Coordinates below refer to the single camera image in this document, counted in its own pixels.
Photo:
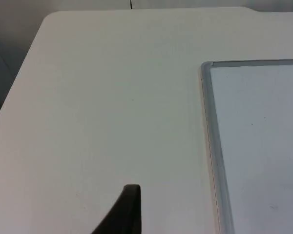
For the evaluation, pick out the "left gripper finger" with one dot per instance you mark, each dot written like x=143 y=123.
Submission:
x=127 y=214

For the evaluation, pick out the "grey-framed whiteboard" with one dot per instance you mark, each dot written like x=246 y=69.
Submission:
x=258 y=146

